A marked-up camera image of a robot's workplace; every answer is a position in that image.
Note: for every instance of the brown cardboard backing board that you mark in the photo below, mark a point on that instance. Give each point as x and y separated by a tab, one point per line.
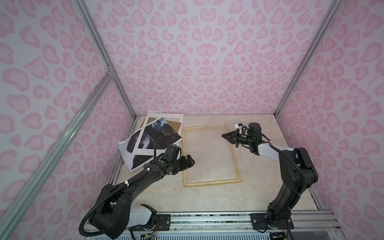
175	125

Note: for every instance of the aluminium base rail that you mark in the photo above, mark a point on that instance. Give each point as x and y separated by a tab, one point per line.
302	225

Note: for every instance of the white mat board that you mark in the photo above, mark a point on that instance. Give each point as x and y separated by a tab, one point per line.
158	134

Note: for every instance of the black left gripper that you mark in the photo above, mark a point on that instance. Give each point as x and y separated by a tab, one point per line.
185	165

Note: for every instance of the clear acrylic sheet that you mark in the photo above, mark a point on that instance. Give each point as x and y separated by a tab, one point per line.
215	160

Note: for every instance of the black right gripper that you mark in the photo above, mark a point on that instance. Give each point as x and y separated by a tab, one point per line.
235	137

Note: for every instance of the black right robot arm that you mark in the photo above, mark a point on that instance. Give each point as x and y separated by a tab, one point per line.
297	171

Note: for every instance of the diagonal aluminium strut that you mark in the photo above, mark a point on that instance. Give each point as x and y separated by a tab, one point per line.
21	204

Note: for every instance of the dark landscape photo print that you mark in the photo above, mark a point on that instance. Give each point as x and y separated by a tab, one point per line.
134	162

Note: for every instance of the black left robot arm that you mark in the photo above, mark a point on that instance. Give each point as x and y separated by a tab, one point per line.
112	213

